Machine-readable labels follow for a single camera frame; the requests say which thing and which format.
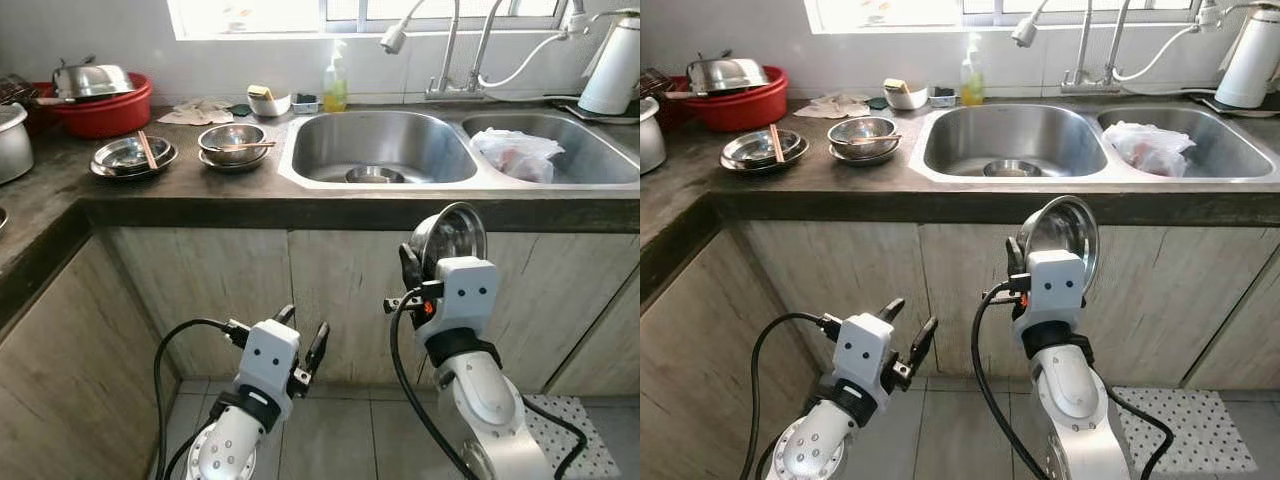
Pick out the flat-bottomed steel dish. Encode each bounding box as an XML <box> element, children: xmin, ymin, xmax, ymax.
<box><xmin>408</xmin><ymin>202</ymin><xmax>489</xmax><ymax>286</ymax></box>
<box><xmin>1015</xmin><ymin>195</ymin><xmax>1101</xmax><ymax>291</ymax></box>

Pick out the clear plastic bag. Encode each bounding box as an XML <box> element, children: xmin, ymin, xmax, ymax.
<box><xmin>1103</xmin><ymin>121</ymin><xmax>1198</xmax><ymax>179</ymax></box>
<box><xmin>470</xmin><ymin>127</ymin><xmax>566</xmax><ymax>185</ymax></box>

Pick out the wood-grain base cabinet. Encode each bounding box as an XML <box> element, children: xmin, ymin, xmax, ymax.
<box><xmin>640</xmin><ymin>215</ymin><xmax>1280</xmax><ymax>480</ymax></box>
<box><xmin>0</xmin><ymin>225</ymin><xmax>640</xmax><ymax>480</ymax></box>

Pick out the double stainless steel sink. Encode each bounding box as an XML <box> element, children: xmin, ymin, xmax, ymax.
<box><xmin>908</xmin><ymin>100</ymin><xmax>1280</xmax><ymax>191</ymax></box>
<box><xmin>278</xmin><ymin>105</ymin><xmax>640</xmax><ymax>191</ymax></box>

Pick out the steel plate under large bowl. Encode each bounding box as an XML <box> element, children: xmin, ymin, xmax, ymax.
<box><xmin>198</xmin><ymin>145</ymin><xmax>271</xmax><ymax>174</ymax></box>
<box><xmin>828</xmin><ymin>140</ymin><xmax>901</xmax><ymax>167</ymax></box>

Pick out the yellow dish soap pump bottle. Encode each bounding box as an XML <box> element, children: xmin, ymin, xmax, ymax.
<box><xmin>959</xmin><ymin>37</ymin><xmax>986</xmax><ymax>107</ymax></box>
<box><xmin>322</xmin><ymin>42</ymin><xmax>349</xmax><ymax>113</ymax></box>

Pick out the large steel bowl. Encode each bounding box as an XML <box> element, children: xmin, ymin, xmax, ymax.
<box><xmin>198</xmin><ymin>123</ymin><xmax>269</xmax><ymax>166</ymax></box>
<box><xmin>828</xmin><ymin>116</ymin><xmax>899</xmax><ymax>159</ymax></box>

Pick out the white dish cloth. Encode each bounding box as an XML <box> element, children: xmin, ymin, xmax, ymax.
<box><xmin>158</xmin><ymin>97</ymin><xmax>236</xmax><ymax>127</ymax></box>
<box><xmin>795</xmin><ymin>92</ymin><xmax>873</xmax><ymax>120</ymax></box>

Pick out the shallow steel dish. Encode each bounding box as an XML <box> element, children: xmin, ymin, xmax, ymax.
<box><xmin>92</xmin><ymin>136</ymin><xmax>176</xmax><ymax>176</ymax></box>
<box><xmin>722</xmin><ymin>130</ymin><xmax>806</xmax><ymax>169</ymax></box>

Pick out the gooseneck faucet with spray head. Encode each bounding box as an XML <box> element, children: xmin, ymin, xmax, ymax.
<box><xmin>1010</xmin><ymin>0</ymin><xmax>1116</xmax><ymax>94</ymax></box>
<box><xmin>380</xmin><ymin>0</ymin><xmax>486</xmax><ymax>101</ymax></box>

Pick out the dark kettle tray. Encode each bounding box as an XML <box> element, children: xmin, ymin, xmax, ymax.
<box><xmin>545</xmin><ymin>93</ymin><xmax>640</xmax><ymax>126</ymax></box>
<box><xmin>1180</xmin><ymin>88</ymin><xmax>1280</xmax><ymax>119</ymax></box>

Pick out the plain gooseneck faucet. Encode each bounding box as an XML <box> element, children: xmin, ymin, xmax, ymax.
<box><xmin>1103</xmin><ymin>0</ymin><xmax>1136</xmax><ymax>86</ymax></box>
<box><xmin>470</xmin><ymin>0</ymin><xmax>506</xmax><ymax>91</ymax></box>

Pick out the white dotted floor mat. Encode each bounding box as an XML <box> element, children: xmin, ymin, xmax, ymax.
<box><xmin>520</xmin><ymin>393</ymin><xmax>623</xmax><ymax>480</ymax></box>
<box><xmin>1113</xmin><ymin>388</ymin><xmax>1259</xmax><ymax>476</ymax></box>

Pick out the red plastic basin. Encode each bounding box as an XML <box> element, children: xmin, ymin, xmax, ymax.
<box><xmin>672</xmin><ymin>66</ymin><xmax>789</xmax><ymax>133</ymax></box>
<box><xmin>35</xmin><ymin>72</ymin><xmax>154</xmax><ymax>139</ymax></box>

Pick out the aluminium cooking pot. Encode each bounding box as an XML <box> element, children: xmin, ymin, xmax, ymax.
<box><xmin>640</xmin><ymin>97</ymin><xmax>667</xmax><ymax>176</ymax></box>
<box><xmin>0</xmin><ymin>103</ymin><xmax>34</xmax><ymax>186</ymax></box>

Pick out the white kettle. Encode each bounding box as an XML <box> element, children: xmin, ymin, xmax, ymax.
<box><xmin>1213</xmin><ymin>3</ymin><xmax>1280</xmax><ymax>109</ymax></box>
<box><xmin>578</xmin><ymin>10</ymin><xmax>640</xmax><ymax>116</ymax></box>

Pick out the upturned steel pan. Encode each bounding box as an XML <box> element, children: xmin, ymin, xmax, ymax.
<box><xmin>685</xmin><ymin>52</ymin><xmax>773</xmax><ymax>96</ymax></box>
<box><xmin>50</xmin><ymin>58</ymin><xmax>138</xmax><ymax>101</ymax></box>

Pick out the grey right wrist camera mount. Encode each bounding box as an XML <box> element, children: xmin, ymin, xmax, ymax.
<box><xmin>428</xmin><ymin>257</ymin><xmax>499</xmax><ymax>341</ymax></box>
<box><xmin>1022</xmin><ymin>250</ymin><xmax>1088</xmax><ymax>331</ymax></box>

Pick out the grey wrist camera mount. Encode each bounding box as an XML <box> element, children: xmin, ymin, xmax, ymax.
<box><xmin>838</xmin><ymin>313</ymin><xmax>896</xmax><ymax>396</ymax></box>
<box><xmin>428</xmin><ymin>257</ymin><xmax>499</xmax><ymax>341</ymax></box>
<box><xmin>240</xmin><ymin>318</ymin><xmax>301</xmax><ymax>401</ymax></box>
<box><xmin>1022</xmin><ymin>250</ymin><xmax>1088</xmax><ymax>331</ymax></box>

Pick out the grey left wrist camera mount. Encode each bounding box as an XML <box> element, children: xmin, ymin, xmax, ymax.
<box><xmin>838</xmin><ymin>313</ymin><xmax>896</xmax><ymax>396</ymax></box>
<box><xmin>240</xmin><ymin>318</ymin><xmax>301</xmax><ymax>401</ymax></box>

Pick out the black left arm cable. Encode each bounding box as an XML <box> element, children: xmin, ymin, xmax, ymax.
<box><xmin>153</xmin><ymin>318</ymin><xmax>251</xmax><ymax>480</ymax></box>
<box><xmin>742</xmin><ymin>312</ymin><xmax>843</xmax><ymax>480</ymax></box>

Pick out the white water hose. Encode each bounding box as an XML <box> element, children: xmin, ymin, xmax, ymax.
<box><xmin>1110</xmin><ymin>8</ymin><xmax>1221</xmax><ymax>84</ymax></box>
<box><xmin>478</xmin><ymin>12</ymin><xmax>591</xmax><ymax>91</ymax></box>

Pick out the white window frame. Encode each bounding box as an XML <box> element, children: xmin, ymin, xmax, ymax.
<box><xmin>165</xmin><ymin>0</ymin><xmax>640</xmax><ymax>41</ymax></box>
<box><xmin>803</xmin><ymin>0</ymin><xmax>1280</xmax><ymax>36</ymax></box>

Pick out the red crate with wire rack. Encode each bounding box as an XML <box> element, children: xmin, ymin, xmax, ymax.
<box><xmin>640</xmin><ymin>68</ymin><xmax>691</xmax><ymax>126</ymax></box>
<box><xmin>0</xmin><ymin>75</ymin><xmax>51</xmax><ymax>131</ymax></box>

